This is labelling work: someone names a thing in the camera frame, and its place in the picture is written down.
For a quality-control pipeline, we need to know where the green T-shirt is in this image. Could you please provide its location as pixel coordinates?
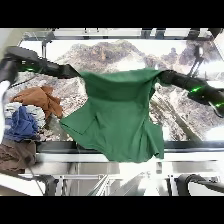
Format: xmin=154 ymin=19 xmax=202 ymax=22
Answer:
xmin=59 ymin=67 xmax=166 ymax=164

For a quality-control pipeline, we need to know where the blue garment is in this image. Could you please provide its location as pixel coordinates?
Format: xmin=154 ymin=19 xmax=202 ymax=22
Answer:
xmin=3 ymin=105 xmax=41 ymax=143

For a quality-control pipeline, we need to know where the dark brown garment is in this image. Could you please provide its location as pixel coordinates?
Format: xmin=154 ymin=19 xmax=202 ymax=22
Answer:
xmin=0 ymin=139 xmax=38 ymax=175

